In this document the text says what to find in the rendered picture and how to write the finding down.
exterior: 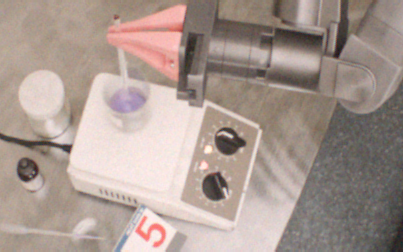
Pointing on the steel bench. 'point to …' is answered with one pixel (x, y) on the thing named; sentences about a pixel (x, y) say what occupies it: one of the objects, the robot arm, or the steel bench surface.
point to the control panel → (228, 165)
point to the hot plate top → (149, 166)
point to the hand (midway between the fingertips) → (116, 35)
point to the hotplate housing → (168, 201)
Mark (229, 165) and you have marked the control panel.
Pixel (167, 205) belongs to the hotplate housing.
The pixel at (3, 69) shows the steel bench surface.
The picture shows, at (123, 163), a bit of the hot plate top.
